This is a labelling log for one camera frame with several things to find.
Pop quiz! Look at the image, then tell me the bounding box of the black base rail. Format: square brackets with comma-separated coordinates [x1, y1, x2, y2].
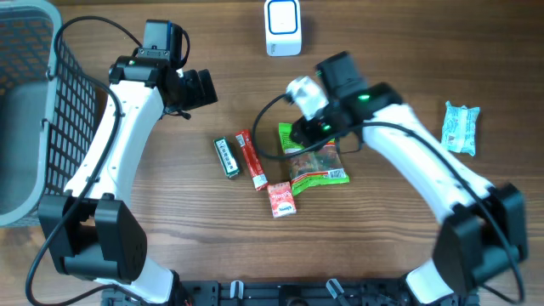
[100, 278, 480, 306]

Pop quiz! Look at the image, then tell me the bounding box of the teal white snack packet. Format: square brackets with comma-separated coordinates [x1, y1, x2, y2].
[441, 101, 480, 156]

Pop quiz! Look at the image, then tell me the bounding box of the red long stick packet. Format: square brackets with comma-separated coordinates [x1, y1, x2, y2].
[235, 129, 269, 191]

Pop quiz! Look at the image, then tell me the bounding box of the right black cable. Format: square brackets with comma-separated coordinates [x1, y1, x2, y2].
[251, 92, 526, 305]

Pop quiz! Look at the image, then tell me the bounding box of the white barcode scanner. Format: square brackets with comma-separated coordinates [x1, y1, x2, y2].
[263, 0, 303, 57]

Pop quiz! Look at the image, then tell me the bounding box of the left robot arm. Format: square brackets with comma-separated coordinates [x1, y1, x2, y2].
[38, 20, 218, 305]

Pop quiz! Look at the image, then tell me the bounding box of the green snack bag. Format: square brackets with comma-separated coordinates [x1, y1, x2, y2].
[287, 140, 350, 196]

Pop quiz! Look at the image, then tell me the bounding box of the red small box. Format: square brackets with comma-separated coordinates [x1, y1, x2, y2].
[267, 182, 297, 218]

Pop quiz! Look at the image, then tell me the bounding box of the left black cable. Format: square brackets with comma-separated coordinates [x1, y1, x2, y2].
[24, 14, 143, 306]

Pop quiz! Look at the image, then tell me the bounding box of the dark green gum pack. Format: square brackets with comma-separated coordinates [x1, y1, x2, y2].
[213, 137, 241, 179]

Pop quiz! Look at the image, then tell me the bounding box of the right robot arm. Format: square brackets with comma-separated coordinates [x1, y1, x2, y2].
[286, 52, 529, 304]

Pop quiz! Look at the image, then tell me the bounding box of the black cable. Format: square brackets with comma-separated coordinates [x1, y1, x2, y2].
[251, 92, 526, 305]
[24, 14, 143, 306]

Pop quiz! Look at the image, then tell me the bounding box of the grey plastic shopping basket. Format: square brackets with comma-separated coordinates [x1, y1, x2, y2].
[1, 1, 98, 227]

